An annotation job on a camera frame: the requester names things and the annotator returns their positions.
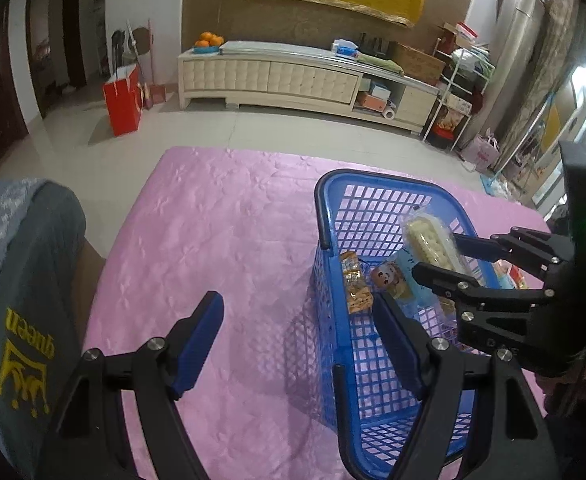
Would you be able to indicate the pink gift bag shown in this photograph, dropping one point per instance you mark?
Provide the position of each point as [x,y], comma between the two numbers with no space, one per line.
[482,151]

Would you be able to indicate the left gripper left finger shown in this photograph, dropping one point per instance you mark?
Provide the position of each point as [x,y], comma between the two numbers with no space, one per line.
[90,435]

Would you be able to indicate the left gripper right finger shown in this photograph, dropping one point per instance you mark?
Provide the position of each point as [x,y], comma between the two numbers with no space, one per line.
[508,438]

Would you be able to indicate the blue tissue pack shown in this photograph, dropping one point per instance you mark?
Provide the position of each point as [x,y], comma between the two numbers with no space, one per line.
[344,48]

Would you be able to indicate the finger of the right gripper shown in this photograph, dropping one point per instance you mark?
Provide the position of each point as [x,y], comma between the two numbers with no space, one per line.
[532,251]
[469,296]

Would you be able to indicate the orange small snack pack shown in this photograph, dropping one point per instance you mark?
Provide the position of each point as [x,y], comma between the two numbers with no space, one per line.
[358,294]

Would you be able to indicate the blue plastic basket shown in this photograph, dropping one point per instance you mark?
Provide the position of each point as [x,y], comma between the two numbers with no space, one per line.
[398,386]

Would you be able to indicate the white metal shelf rack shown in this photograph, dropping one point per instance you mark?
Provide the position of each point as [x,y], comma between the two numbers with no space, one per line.
[461,88]

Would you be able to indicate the cracker pack clear green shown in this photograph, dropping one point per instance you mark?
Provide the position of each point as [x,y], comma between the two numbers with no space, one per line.
[429,240]

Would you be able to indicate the brown cardboard box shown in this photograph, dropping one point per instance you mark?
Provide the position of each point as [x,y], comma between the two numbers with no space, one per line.
[417,64]

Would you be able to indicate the cream TV cabinet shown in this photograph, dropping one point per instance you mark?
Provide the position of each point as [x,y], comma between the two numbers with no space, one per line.
[303,78]

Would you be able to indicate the green folded cloth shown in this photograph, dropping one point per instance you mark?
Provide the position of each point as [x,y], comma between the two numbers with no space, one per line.
[382,63]

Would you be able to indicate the pink quilted table cover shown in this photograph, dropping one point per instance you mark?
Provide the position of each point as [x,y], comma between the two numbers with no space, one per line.
[179,223]

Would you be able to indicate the silver standing air conditioner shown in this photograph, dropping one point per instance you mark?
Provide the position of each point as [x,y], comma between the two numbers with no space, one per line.
[518,27]

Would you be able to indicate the plate of oranges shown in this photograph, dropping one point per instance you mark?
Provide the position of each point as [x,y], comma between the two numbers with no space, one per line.
[208,42]

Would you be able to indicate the red paper bag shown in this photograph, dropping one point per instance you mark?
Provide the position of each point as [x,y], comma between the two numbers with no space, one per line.
[122,96]

